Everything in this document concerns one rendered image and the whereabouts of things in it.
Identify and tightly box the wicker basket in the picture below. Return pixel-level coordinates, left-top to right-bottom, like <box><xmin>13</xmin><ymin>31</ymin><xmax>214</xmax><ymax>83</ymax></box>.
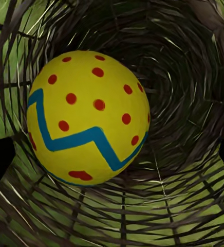
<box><xmin>0</xmin><ymin>0</ymin><xmax>224</xmax><ymax>247</ymax></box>

